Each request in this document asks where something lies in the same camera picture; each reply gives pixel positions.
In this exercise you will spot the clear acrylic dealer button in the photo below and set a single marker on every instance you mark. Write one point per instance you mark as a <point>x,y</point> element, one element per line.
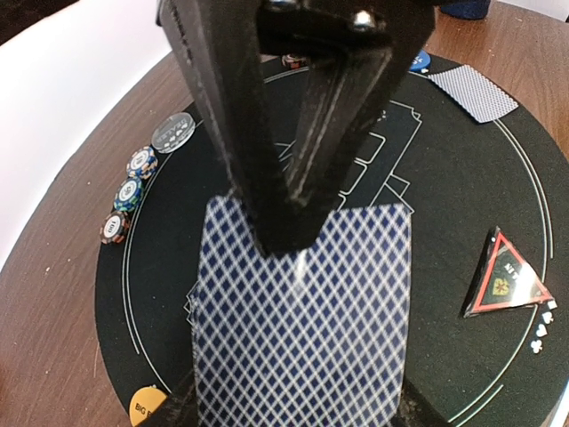
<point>173,133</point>

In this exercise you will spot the red triangle marker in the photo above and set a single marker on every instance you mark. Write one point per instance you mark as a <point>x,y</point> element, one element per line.
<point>503,279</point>

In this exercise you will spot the red white chip stack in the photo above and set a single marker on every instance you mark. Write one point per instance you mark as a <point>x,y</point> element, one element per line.
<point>292,61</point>

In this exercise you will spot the blue playing card deck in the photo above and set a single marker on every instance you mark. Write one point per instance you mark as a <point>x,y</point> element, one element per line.
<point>312,338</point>

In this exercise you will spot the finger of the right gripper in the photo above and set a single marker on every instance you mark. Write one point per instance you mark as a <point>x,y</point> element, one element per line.
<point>218,45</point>
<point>358,52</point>

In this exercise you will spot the dark blue mug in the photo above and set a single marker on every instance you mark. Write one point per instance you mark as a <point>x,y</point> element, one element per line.
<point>467,10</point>

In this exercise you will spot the green chip top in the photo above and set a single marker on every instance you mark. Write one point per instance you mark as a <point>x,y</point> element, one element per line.
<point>128,194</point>

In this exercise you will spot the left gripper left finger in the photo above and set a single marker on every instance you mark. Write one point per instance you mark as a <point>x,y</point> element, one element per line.
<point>180,408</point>

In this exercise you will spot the orange round blind button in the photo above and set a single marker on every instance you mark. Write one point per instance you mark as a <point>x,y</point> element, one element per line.
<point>144,402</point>

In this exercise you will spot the blue round blind button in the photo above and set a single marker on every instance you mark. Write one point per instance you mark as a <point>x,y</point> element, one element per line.
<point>421,63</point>

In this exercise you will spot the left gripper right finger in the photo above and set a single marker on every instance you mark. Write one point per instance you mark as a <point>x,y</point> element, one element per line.
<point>415,410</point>

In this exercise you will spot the single playing card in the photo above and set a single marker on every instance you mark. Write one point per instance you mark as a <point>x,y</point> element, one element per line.
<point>476,94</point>

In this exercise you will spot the blue white chip top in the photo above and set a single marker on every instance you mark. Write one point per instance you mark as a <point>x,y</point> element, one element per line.
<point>142,164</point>

